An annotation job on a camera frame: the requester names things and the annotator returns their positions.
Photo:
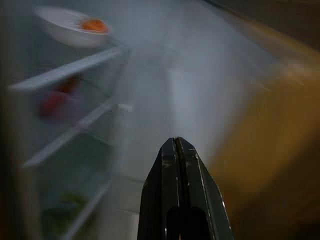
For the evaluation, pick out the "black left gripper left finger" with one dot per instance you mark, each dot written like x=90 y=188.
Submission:
x=160 y=200

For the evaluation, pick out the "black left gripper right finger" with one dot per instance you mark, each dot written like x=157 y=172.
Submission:
x=200 y=190

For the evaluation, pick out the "white-trimmed glass fridge shelf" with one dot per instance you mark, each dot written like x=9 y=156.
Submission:
x=67 y=140
x=67 y=70

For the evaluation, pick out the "silver fridge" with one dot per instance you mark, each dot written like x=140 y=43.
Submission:
x=180 y=75

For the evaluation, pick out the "green leafy vegetables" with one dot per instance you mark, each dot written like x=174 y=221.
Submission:
x=67 y=210

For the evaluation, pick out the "red food item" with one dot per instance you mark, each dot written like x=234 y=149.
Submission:
x=57 y=102

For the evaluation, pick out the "orange food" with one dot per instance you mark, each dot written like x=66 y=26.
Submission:
x=93 y=25

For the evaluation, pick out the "white ceramic bowl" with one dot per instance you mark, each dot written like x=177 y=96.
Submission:
x=65 y=32

